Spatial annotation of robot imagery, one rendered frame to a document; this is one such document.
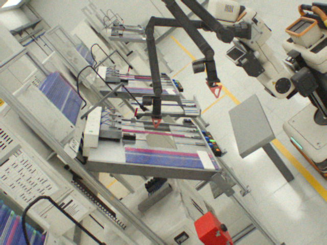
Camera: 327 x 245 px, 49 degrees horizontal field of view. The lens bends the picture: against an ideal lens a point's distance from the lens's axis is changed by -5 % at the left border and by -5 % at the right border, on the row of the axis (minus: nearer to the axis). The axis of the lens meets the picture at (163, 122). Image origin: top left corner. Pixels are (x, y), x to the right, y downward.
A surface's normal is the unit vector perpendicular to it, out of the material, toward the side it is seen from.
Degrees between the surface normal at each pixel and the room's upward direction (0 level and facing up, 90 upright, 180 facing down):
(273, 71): 90
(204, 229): 0
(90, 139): 90
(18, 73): 90
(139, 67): 90
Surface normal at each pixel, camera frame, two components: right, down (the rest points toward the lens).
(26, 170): 0.16, 0.32
